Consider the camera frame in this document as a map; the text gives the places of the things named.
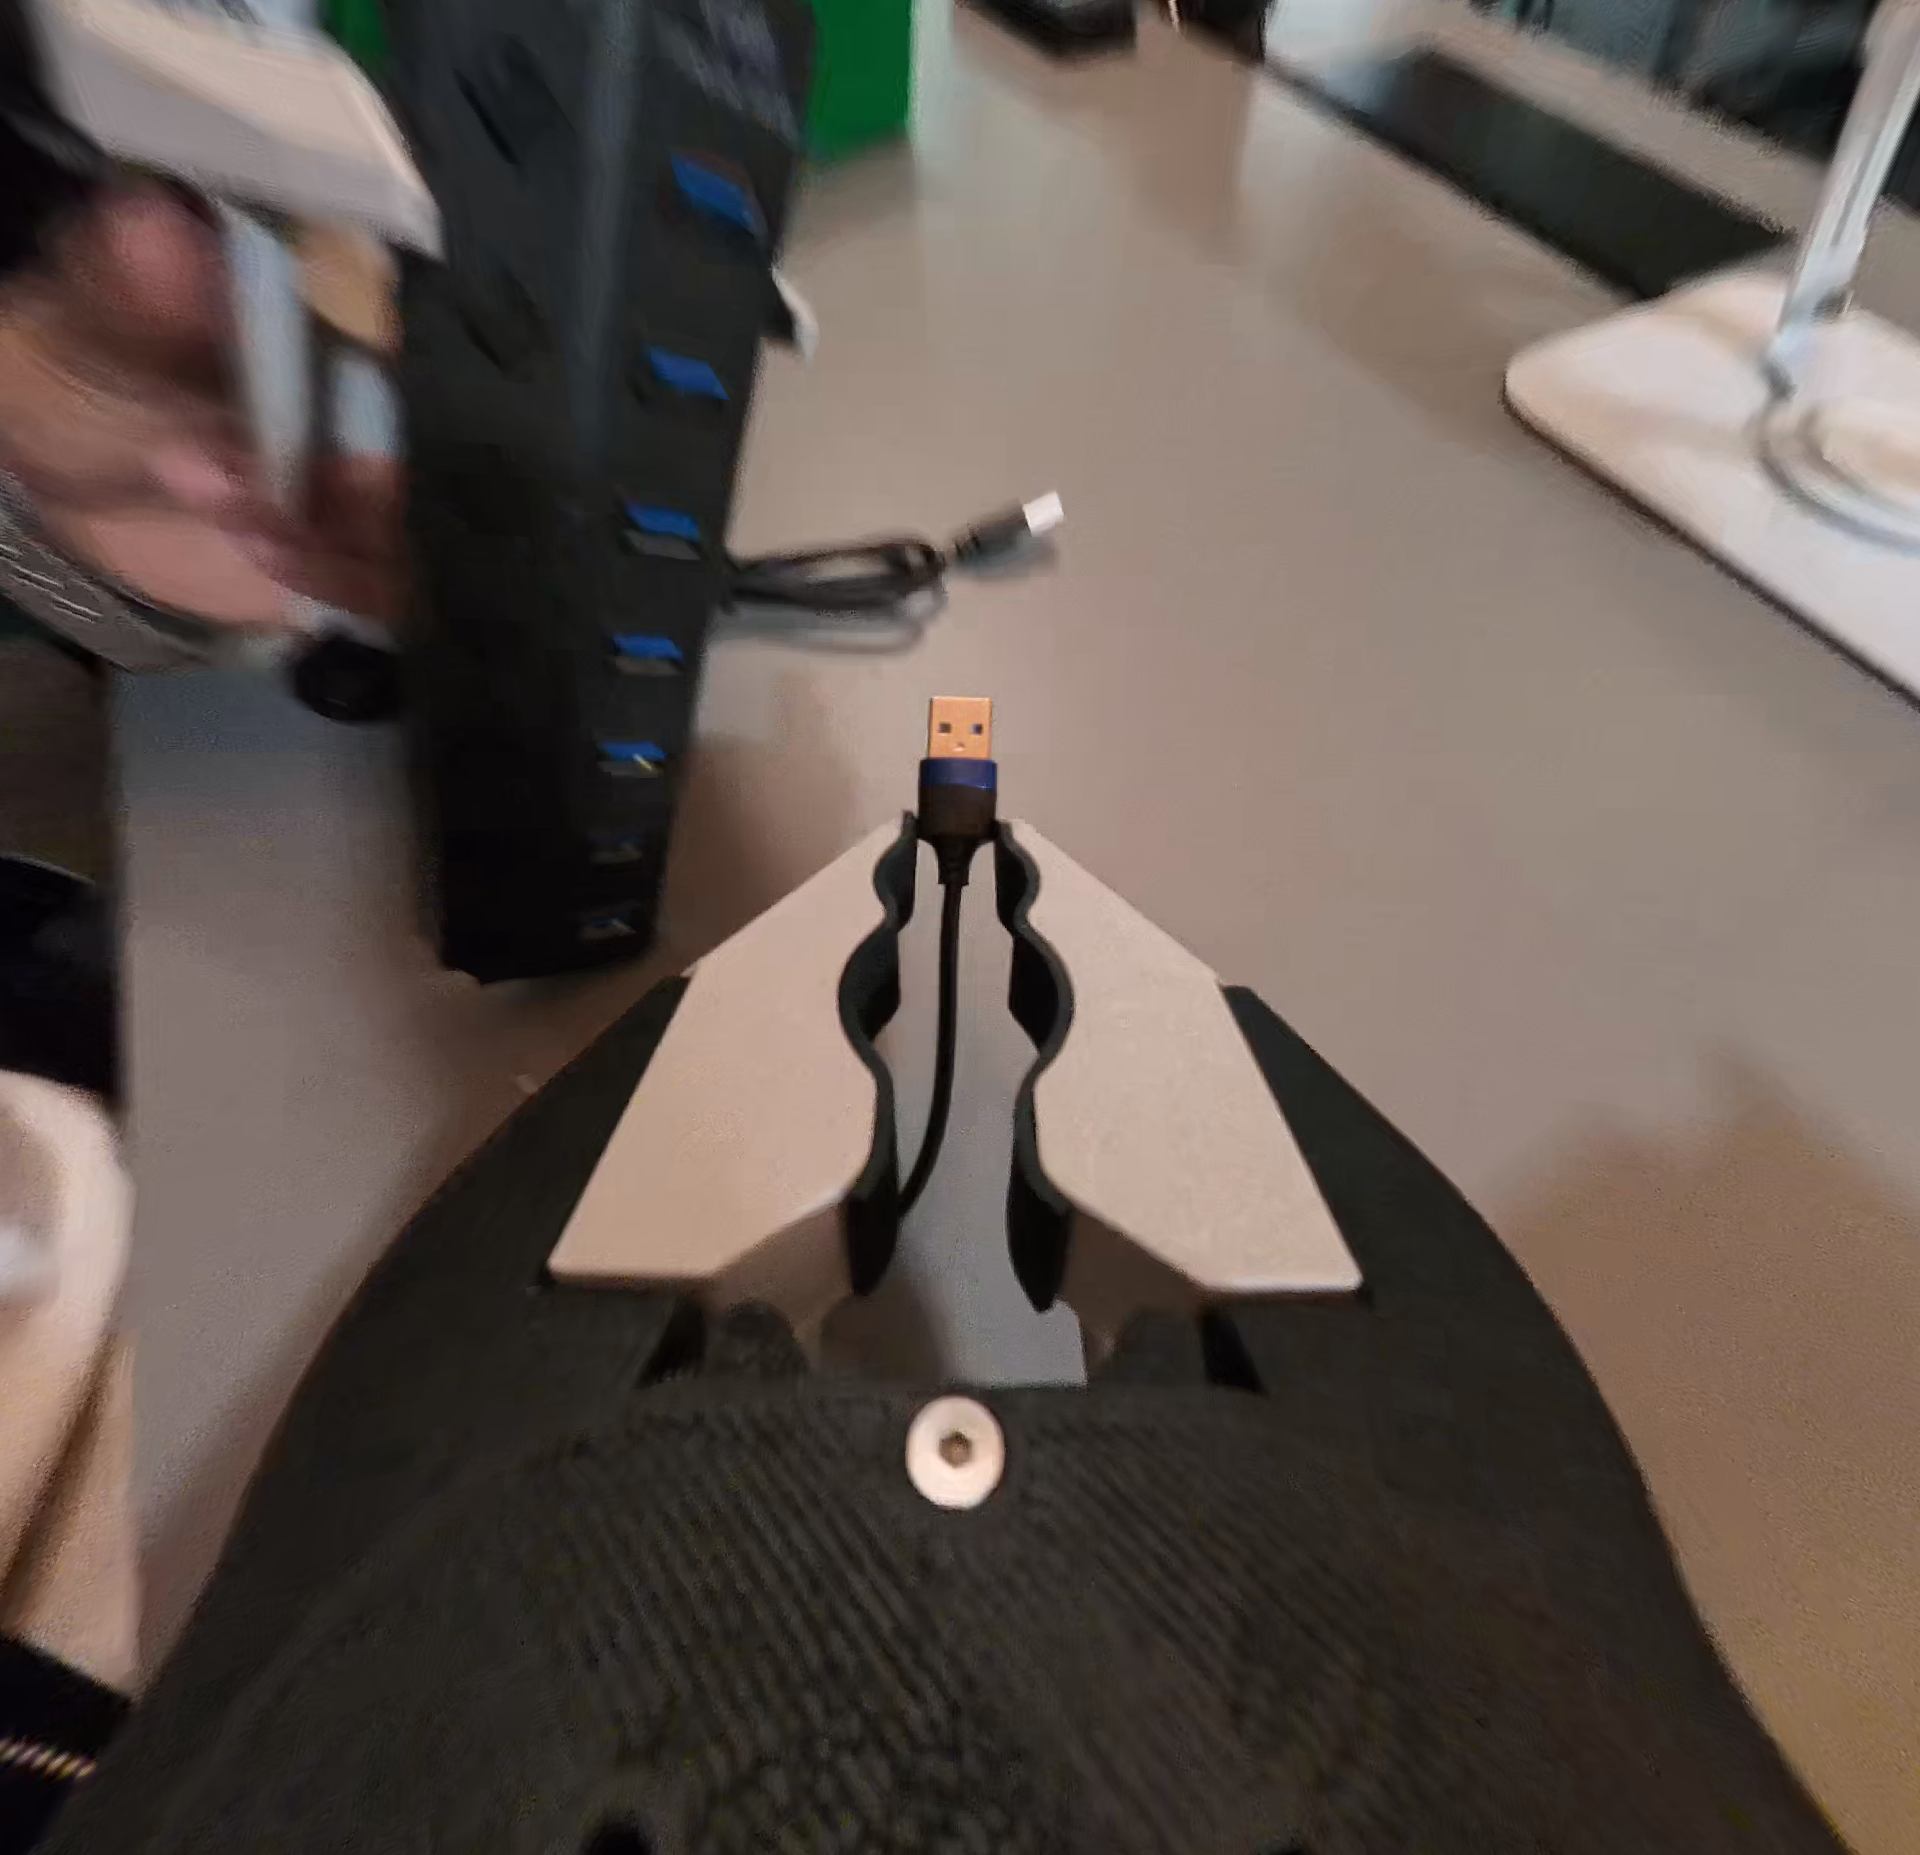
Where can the document stand with instruction sheet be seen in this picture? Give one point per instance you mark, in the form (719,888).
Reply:
(1680,401)

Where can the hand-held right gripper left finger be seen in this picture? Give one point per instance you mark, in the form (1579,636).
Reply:
(720,1136)

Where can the black USB hub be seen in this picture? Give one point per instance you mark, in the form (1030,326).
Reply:
(540,610)

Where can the black round desk grommet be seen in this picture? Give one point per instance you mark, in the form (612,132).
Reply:
(348,679)

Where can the silver wrist watch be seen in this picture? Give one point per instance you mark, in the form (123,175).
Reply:
(61,579)

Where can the grey desk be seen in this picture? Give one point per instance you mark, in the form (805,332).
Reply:
(1351,836)

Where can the green plastic bin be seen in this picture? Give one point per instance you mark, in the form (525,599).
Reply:
(855,40)

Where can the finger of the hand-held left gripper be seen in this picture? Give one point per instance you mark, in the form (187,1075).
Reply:
(797,319)
(271,132)

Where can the person's left hand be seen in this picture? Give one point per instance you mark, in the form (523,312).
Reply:
(135,386)

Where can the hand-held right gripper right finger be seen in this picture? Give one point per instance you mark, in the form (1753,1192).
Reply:
(1186,1136)

